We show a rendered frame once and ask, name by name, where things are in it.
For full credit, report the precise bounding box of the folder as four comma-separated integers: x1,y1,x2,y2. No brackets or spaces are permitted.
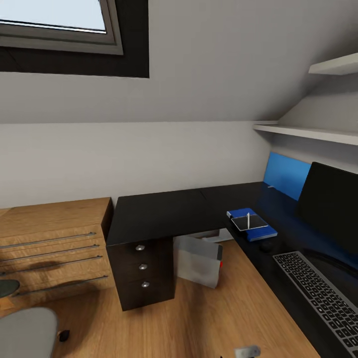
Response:
227,208,277,242

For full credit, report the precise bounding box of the mouse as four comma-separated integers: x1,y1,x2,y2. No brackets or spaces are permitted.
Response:
260,241,273,251

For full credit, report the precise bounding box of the notebook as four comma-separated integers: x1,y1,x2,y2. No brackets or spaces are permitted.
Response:
231,214,268,231

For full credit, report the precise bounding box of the desktop computer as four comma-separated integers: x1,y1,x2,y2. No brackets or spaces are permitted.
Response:
173,236,223,288

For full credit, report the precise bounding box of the keyboard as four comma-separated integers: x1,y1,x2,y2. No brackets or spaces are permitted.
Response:
272,251,358,358

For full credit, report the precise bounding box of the swivel chair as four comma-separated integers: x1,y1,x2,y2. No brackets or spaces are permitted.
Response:
0,279,70,358

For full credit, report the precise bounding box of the monitor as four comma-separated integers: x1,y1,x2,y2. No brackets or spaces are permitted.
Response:
294,162,358,275

